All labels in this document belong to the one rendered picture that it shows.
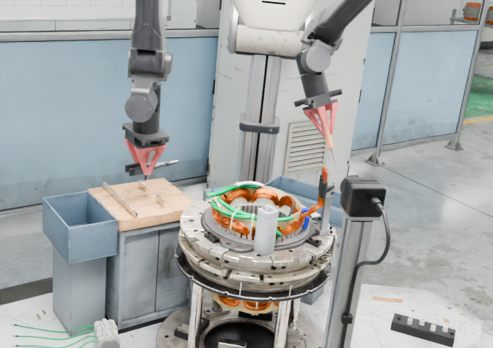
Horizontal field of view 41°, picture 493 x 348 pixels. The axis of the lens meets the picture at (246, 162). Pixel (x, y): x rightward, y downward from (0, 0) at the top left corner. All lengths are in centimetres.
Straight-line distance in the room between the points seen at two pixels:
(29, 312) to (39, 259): 183
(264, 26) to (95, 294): 76
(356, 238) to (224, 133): 304
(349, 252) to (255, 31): 93
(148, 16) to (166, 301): 67
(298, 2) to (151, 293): 78
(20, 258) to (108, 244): 207
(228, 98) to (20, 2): 123
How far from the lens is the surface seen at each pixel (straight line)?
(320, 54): 148
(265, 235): 123
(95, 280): 150
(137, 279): 152
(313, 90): 154
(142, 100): 130
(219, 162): 393
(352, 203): 81
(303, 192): 172
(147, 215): 145
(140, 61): 135
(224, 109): 382
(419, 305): 183
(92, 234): 141
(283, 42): 169
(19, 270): 339
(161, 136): 139
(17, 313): 165
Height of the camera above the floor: 169
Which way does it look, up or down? 20 degrees down
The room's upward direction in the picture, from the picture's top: 6 degrees clockwise
